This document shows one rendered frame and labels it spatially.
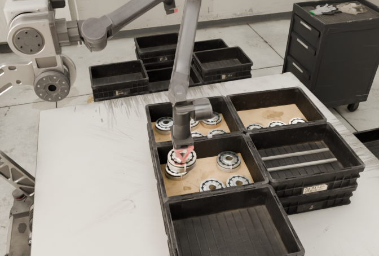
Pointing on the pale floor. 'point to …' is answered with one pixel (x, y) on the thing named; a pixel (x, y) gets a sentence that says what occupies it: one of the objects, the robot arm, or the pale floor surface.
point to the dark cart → (334, 51)
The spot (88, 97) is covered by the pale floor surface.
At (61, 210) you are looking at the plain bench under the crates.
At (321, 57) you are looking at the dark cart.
